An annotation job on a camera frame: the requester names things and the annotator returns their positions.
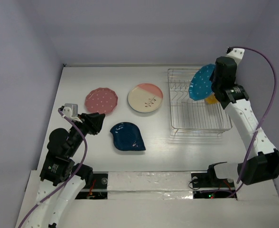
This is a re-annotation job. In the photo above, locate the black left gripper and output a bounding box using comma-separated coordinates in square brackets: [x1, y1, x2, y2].
[67, 112, 105, 156]

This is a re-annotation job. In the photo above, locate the pink polka dot plate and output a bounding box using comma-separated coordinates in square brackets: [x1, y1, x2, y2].
[84, 87, 118, 115]

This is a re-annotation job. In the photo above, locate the blue polka dot plate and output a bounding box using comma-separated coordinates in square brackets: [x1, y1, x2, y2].
[188, 64, 215, 101]

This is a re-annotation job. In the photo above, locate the yellow polka dot plate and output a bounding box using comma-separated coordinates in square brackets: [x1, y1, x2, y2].
[205, 94, 219, 105]

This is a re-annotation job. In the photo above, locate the dark blue leaf plate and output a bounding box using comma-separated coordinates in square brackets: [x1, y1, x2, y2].
[110, 122, 146, 152]

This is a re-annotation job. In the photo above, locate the pink and cream plate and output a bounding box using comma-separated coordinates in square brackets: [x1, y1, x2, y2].
[127, 83, 164, 113]

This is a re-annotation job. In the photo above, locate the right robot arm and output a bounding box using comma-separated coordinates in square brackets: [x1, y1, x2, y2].
[206, 57, 279, 186]

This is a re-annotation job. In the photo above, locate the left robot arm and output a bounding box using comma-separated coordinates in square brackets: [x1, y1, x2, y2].
[19, 113, 105, 228]

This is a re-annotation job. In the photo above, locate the silver foil strip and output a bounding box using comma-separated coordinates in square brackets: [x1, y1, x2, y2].
[107, 171, 193, 200]

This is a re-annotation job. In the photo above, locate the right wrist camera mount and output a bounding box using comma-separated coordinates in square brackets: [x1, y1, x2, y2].
[226, 47, 245, 65]

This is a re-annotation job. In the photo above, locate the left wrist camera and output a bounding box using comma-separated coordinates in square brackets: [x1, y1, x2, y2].
[59, 103, 78, 119]

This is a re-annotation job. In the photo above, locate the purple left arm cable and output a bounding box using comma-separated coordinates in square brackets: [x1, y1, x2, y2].
[17, 108, 88, 228]

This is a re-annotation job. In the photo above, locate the wire dish rack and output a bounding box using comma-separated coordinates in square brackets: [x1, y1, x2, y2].
[167, 67, 233, 137]

